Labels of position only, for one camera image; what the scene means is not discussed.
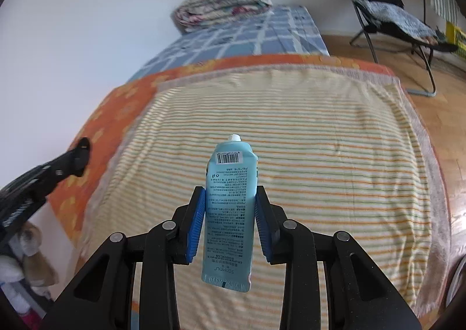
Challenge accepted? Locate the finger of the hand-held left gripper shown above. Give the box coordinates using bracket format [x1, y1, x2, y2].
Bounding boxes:
[43, 137, 91, 187]

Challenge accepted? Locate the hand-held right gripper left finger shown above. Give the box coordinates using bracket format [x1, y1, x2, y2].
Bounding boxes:
[42, 186, 206, 330]

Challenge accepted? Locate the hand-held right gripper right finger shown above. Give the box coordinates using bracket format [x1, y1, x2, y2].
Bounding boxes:
[255, 185, 423, 330]

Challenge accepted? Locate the light blue tube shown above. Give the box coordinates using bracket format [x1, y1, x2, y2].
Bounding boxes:
[201, 134, 258, 293]

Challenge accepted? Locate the person's left hand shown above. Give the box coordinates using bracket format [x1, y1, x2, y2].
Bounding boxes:
[16, 223, 59, 287]

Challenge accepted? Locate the orange patterned bedsheet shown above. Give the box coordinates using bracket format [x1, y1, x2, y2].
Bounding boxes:
[47, 54, 454, 320]

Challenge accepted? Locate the striped yellow towel blanket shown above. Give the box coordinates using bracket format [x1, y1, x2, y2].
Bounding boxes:
[78, 64, 452, 320]

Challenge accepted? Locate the blue plaid sheet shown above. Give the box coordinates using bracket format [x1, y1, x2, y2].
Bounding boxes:
[126, 5, 330, 83]

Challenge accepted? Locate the folded floral quilt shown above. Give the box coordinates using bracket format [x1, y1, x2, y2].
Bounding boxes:
[171, 0, 273, 34]

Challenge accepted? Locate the plaid chair cushion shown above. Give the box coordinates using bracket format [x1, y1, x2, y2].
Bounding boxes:
[359, 0, 443, 42]

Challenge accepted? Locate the yellow box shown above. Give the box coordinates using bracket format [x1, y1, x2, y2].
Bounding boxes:
[446, 20, 466, 53]

